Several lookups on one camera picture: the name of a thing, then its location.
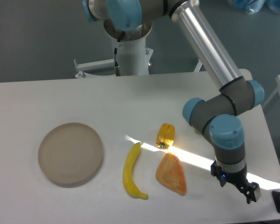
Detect yellow bell pepper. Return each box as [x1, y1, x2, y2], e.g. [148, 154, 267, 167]
[155, 123, 175, 149]

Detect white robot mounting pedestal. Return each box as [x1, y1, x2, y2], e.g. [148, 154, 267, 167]
[74, 37, 154, 78]

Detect yellow banana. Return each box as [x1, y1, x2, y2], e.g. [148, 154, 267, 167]
[122, 142, 148, 200]

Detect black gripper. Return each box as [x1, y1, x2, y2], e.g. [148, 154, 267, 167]
[210, 162, 261, 204]

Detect blue plastic bags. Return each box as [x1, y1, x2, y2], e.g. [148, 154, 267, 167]
[227, 0, 280, 14]

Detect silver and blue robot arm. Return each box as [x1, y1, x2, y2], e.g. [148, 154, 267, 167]
[82, 0, 264, 203]

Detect orange fruit slice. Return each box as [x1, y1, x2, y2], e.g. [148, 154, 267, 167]
[155, 153, 187, 196]

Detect beige round plate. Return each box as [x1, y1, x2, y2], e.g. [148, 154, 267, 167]
[38, 123, 104, 188]

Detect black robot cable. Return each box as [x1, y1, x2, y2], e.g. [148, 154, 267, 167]
[113, 30, 126, 77]

